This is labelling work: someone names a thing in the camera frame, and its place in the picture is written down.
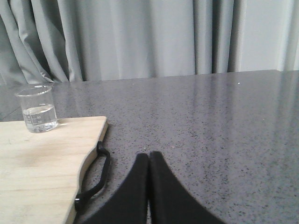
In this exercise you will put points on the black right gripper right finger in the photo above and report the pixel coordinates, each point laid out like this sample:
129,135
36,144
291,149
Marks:
170,202

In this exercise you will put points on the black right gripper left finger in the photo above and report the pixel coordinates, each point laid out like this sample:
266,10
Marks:
129,203

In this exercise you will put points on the clear glass measuring beaker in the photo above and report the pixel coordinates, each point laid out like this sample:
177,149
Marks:
38,108

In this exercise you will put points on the light wooden cutting board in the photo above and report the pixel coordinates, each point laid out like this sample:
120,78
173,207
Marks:
41,173

